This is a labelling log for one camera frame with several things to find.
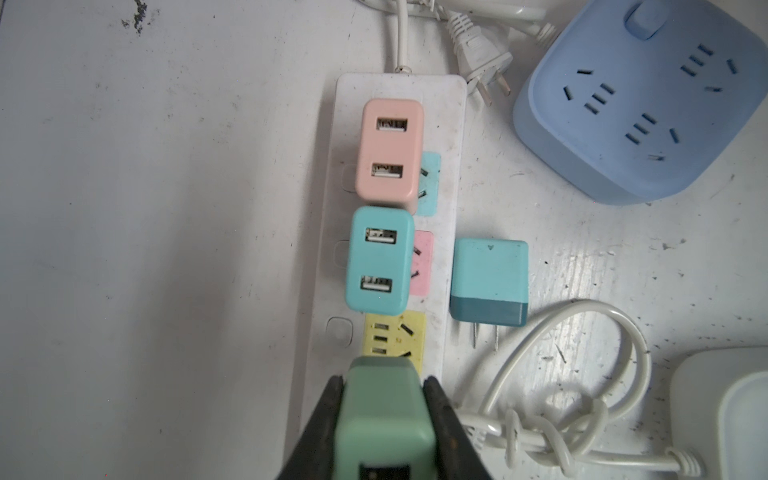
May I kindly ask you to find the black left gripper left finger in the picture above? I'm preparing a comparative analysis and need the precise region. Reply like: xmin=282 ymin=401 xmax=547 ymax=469
xmin=277 ymin=375 xmax=344 ymax=480

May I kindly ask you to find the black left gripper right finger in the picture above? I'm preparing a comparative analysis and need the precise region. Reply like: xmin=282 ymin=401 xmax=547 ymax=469
xmin=423 ymin=376 xmax=492 ymax=480

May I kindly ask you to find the green charger plug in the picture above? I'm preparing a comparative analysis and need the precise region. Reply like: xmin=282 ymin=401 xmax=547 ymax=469
xmin=333 ymin=356 xmax=437 ymax=479

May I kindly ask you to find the white multicolour power strip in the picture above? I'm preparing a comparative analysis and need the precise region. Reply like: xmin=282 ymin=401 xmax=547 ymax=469
xmin=300 ymin=73 xmax=467 ymax=423

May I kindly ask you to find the teal charger plug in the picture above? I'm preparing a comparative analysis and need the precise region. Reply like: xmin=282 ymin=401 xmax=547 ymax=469
xmin=345 ymin=206 xmax=415 ymax=316
xmin=449 ymin=238 xmax=529 ymax=346

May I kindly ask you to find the pink USB charger plug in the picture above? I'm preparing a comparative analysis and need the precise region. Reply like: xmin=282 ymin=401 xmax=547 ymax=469
xmin=355 ymin=98 xmax=424 ymax=215

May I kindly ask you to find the white square socket cube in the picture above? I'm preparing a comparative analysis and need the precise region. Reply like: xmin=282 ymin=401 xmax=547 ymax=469
xmin=670 ymin=346 xmax=767 ymax=479

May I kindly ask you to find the blue square socket cube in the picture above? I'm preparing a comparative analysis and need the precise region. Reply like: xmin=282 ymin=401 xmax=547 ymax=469
xmin=512 ymin=1 xmax=767 ymax=205

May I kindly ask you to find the white cube socket cable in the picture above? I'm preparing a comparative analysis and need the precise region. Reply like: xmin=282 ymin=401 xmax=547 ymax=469
xmin=455 ymin=298 xmax=703 ymax=478

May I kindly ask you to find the white power strip cable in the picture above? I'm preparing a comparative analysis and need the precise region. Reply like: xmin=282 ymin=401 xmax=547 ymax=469
xmin=392 ymin=0 xmax=414 ymax=74

